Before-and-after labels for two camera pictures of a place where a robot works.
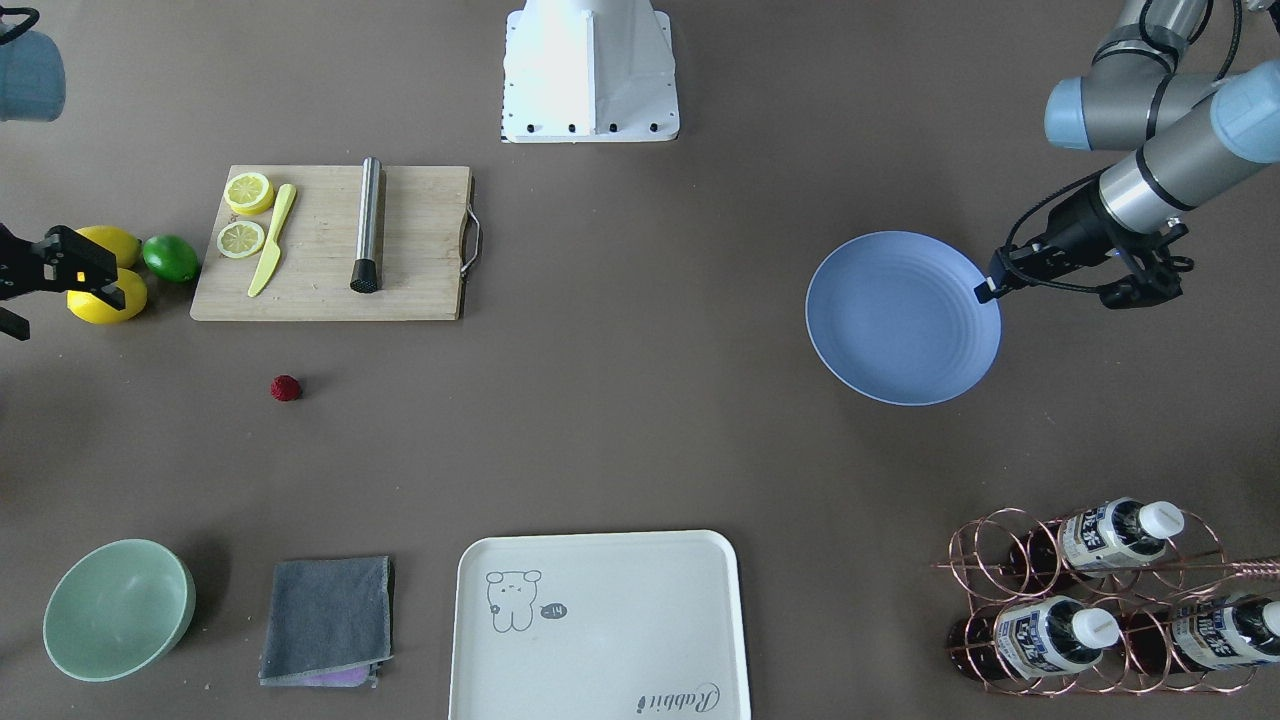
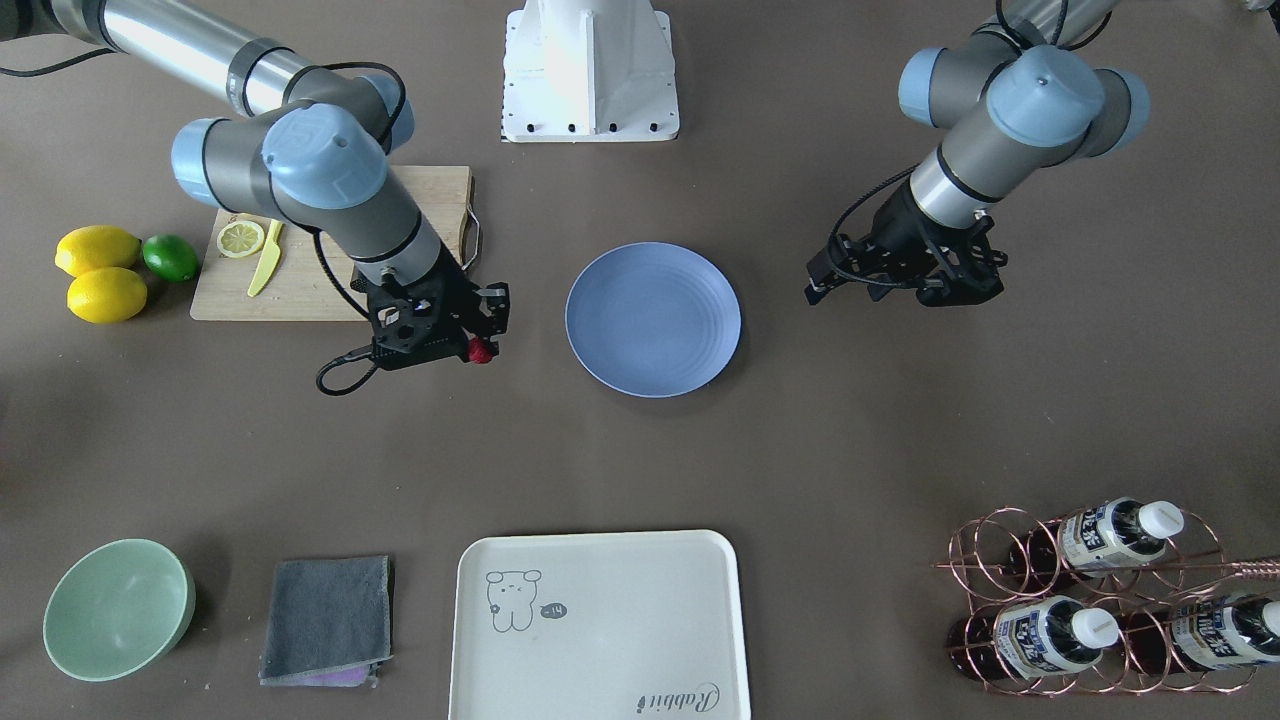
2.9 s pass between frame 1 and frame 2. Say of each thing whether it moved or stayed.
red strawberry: moved
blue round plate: moved
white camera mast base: stayed
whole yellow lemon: stayed
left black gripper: moved
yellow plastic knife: stayed
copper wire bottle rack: stayed
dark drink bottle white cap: stayed
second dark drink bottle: stayed
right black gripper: moved
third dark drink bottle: stayed
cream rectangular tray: stayed
